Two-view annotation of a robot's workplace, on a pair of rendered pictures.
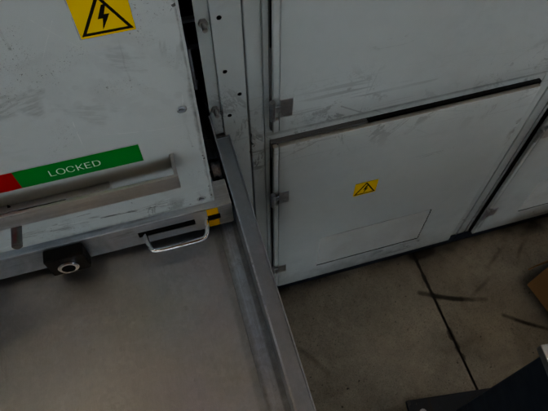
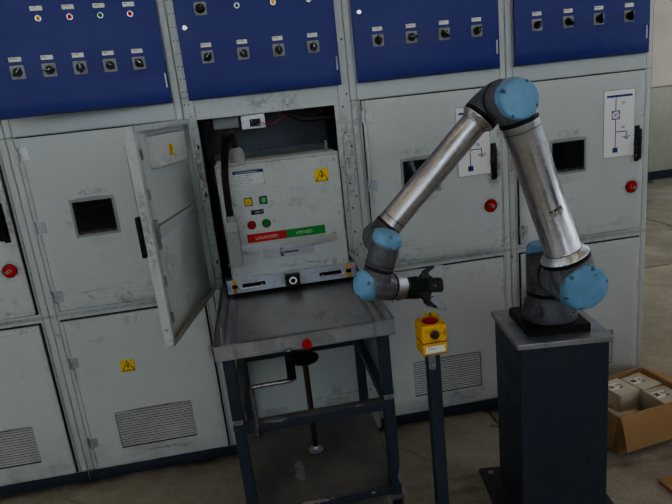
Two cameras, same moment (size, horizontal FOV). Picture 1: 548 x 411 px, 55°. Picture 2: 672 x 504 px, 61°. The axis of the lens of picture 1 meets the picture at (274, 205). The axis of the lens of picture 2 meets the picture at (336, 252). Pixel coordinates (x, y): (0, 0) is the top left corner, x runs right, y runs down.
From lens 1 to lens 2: 1.86 m
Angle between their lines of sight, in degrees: 44
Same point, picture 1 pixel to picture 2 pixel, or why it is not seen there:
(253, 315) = not seen: hidden behind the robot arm
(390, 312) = (470, 434)
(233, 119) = (359, 257)
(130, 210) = (317, 260)
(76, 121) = (308, 210)
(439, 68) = (444, 238)
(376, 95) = (419, 250)
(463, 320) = not seen: hidden behind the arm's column
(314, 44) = not seen: hidden behind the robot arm
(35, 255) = (281, 276)
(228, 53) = (356, 223)
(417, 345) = (488, 447)
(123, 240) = (313, 276)
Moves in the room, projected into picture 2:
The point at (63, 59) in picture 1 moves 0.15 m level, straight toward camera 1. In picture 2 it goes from (310, 188) to (322, 192)
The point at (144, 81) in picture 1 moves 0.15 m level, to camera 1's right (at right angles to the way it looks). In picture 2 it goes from (329, 198) to (366, 195)
